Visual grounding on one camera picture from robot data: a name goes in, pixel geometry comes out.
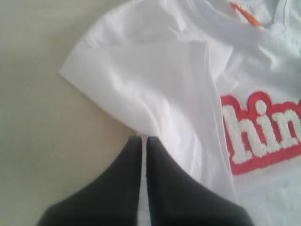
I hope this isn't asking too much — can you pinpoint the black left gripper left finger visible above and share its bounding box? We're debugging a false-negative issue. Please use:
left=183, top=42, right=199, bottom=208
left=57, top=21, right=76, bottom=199
left=38, top=136, right=142, bottom=226

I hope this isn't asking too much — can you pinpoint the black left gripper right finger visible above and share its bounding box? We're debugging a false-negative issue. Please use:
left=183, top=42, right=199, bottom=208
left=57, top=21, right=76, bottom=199
left=146, top=137, right=254, bottom=226

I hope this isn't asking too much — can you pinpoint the white t-shirt red print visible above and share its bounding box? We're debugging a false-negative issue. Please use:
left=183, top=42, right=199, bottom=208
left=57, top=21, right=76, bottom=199
left=60, top=0, right=301, bottom=226

